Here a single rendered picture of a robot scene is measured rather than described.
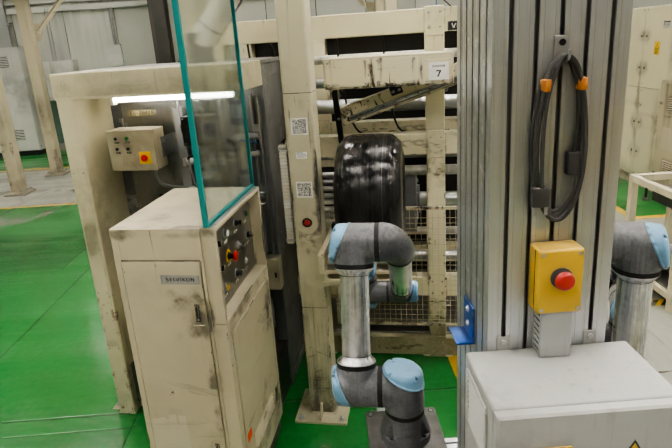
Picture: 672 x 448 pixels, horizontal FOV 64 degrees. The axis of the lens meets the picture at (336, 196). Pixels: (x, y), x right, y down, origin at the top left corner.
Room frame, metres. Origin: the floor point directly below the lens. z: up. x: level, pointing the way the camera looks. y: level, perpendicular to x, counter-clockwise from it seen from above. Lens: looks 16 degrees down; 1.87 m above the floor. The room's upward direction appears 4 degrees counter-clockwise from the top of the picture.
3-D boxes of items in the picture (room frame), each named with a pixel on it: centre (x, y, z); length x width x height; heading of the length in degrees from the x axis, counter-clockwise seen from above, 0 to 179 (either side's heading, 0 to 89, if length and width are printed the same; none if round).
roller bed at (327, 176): (2.82, 0.03, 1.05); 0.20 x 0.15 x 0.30; 80
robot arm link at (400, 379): (1.35, -0.15, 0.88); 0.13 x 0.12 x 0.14; 81
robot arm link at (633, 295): (1.30, -0.78, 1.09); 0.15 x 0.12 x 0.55; 65
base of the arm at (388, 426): (1.35, -0.16, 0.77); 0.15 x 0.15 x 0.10
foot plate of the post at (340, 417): (2.43, 0.13, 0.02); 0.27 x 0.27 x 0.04; 80
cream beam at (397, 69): (2.68, -0.30, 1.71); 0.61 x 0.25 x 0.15; 80
